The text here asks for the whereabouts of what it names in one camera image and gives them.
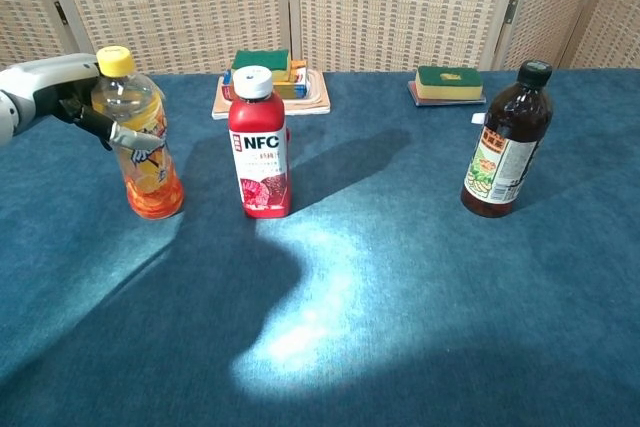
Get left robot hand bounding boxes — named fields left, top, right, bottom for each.
left=0, top=52, right=166, bottom=152

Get yellow-capped iced tea bottle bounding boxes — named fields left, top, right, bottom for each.
left=91, top=45, right=186, bottom=221

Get dark brown tea bottle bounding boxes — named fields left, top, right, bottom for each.
left=459, top=59, right=555, bottom=219

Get woven folding screen panel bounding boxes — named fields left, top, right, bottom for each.
left=492, top=0, right=619, bottom=72
left=0, top=0, right=89, bottom=73
left=287, top=0, right=526, bottom=73
left=559, top=0, right=640, bottom=70
left=34, top=0, right=292, bottom=76

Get green yellow sponge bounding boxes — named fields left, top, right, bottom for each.
left=414, top=65, right=485, bottom=101
left=230, top=49, right=292, bottom=84

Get red NFC juice bottle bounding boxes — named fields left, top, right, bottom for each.
left=227, top=65, right=293, bottom=220

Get orange blue small box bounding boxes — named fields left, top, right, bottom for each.
left=272, top=59, right=309, bottom=100

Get beige tray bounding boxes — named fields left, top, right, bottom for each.
left=211, top=70, right=332, bottom=121

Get blue tablecloth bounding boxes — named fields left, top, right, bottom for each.
left=0, top=69, right=640, bottom=427

